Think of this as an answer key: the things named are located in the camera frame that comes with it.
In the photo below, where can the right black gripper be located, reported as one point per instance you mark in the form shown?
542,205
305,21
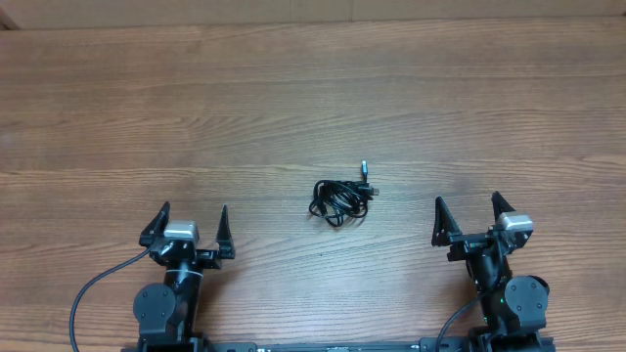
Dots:
446,235

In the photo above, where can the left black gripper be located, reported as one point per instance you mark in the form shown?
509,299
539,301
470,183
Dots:
211,258

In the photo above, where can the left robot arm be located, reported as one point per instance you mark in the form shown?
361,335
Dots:
166,311

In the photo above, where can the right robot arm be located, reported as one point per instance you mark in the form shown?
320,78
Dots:
514,308

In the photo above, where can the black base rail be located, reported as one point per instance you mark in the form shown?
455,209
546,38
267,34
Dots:
425,344

